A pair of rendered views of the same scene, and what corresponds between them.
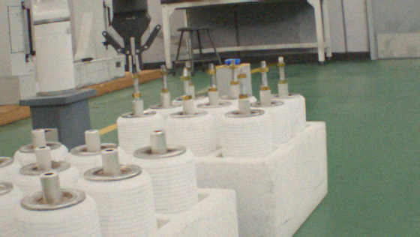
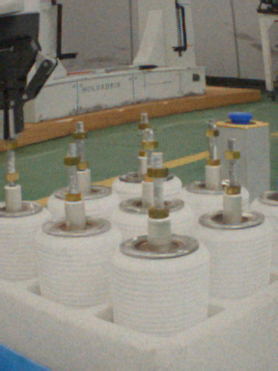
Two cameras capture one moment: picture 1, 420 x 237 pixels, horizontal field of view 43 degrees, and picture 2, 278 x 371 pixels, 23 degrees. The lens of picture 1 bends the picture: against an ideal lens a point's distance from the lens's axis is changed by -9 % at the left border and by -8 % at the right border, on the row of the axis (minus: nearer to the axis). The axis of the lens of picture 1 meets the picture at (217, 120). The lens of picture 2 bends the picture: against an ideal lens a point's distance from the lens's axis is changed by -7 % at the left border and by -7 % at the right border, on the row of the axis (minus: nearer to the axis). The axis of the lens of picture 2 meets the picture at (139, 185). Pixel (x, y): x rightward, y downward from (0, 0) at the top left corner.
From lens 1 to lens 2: 50 cm
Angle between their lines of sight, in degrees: 18
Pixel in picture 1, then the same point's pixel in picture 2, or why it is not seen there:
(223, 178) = (97, 356)
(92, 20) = (161, 19)
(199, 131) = (78, 265)
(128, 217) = not seen: outside the picture
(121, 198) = not seen: outside the picture
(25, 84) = (43, 97)
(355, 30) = not seen: outside the picture
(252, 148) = (152, 316)
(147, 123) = (14, 229)
